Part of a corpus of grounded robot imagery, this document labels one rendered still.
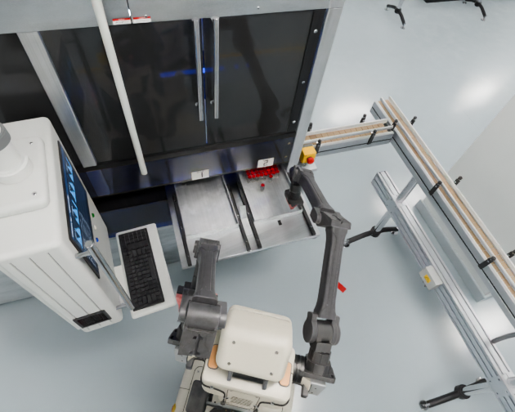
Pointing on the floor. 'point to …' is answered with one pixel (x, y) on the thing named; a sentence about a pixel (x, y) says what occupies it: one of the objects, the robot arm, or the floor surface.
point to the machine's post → (315, 78)
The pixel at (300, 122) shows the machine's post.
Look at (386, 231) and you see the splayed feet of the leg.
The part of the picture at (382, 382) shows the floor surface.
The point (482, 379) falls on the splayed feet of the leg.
